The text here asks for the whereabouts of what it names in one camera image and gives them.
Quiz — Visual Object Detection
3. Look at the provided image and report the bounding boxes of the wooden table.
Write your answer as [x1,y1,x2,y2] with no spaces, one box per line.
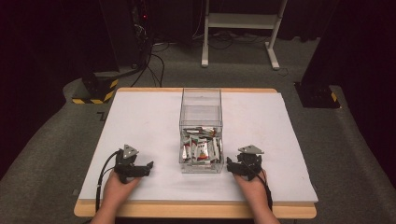
[73,87,318,219]

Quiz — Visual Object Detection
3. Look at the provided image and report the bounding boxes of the black yellow-striped stand base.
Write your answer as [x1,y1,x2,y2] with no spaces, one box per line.
[71,71,120,105]

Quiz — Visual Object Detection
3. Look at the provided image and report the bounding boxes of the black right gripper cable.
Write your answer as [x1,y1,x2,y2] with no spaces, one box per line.
[242,161,274,212]

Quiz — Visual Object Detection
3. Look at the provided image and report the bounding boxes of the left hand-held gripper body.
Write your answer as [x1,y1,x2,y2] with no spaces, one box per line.
[113,144,142,185]

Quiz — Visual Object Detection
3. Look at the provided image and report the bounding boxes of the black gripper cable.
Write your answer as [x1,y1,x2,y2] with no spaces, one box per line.
[94,149,121,213]
[242,161,274,212]

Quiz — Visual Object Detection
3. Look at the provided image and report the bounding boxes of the white table mat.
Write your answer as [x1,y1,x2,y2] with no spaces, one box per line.
[78,91,319,203]

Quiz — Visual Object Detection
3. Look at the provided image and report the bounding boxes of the person's left hand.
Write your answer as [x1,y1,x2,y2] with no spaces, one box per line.
[102,170,143,213]

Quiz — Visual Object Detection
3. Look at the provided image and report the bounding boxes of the person's right hand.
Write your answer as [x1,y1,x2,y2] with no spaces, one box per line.
[233,169,269,210]

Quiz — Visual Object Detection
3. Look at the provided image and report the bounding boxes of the white metal stand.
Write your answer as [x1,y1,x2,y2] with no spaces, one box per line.
[201,0,289,71]

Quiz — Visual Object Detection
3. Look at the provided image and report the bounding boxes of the clear plastic box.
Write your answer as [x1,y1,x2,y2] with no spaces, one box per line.
[178,87,225,175]

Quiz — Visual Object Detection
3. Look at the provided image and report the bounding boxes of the dark device with red light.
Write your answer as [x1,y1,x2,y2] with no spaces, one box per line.
[132,0,153,48]

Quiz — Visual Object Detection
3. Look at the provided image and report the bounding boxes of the pile of small sachets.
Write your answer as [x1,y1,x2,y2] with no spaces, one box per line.
[181,125,223,164]

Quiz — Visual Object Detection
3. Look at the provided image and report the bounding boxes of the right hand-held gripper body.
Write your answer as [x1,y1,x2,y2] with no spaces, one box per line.
[233,145,265,182]

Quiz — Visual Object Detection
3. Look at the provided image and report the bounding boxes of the dark curtain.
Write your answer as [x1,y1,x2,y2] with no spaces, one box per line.
[300,0,396,188]
[0,0,120,181]

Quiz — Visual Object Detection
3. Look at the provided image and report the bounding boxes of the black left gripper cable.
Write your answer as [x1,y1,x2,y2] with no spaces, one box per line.
[94,149,121,213]

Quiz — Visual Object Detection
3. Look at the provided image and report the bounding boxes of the black floor cables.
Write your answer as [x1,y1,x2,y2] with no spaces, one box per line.
[130,36,171,89]

